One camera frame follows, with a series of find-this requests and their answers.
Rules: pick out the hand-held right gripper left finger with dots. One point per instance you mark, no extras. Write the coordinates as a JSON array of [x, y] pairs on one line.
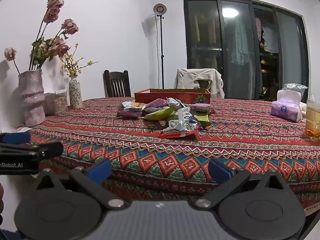
[[99, 172]]

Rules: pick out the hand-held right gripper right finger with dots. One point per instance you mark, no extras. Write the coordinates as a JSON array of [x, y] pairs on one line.
[[220, 172]]

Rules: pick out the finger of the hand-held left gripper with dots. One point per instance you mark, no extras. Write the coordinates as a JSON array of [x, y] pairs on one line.
[[16, 138], [50, 149]]

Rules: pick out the pile of snack packets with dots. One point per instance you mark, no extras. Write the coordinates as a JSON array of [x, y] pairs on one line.
[[160, 113]]

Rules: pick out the red cardboard box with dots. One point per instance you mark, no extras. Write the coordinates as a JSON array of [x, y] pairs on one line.
[[162, 96]]

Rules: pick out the large pink ceramic vase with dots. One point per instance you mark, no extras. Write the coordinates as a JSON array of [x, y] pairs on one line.
[[32, 97]]

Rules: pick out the clear lidded storage jar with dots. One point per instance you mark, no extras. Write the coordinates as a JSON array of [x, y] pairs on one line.
[[56, 102]]

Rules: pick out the small floral ceramic vase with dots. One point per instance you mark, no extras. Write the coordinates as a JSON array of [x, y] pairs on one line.
[[75, 93]]

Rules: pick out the yellow flower sprigs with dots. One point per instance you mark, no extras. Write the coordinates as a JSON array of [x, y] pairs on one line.
[[72, 65]]

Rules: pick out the dark wooden chair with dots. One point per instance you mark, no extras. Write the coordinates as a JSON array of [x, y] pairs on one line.
[[117, 83], [202, 84]]

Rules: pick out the purple tissue pack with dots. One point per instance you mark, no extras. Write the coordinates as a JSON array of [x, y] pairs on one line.
[[286, 108]]

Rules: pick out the beige jacket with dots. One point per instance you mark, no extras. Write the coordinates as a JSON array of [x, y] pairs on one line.
[[185, 80]]

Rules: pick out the dried pink rose bouquet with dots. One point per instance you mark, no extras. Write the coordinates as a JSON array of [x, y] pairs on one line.
[[53, 46]]

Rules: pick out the glass cup of tea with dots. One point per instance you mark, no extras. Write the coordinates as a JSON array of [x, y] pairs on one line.
[[313, 120]]

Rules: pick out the clear plastic bag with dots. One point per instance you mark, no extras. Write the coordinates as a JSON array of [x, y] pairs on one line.
[[296, 88]]

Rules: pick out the black framed glass sliding door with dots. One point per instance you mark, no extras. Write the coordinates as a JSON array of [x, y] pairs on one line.
[[212, 55]]

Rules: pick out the black floor lamp stand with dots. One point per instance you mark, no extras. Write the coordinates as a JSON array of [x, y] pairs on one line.
[[162, 55]]

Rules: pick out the light blue hanging garment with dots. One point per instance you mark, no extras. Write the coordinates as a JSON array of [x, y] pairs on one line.
[[240, 42]]

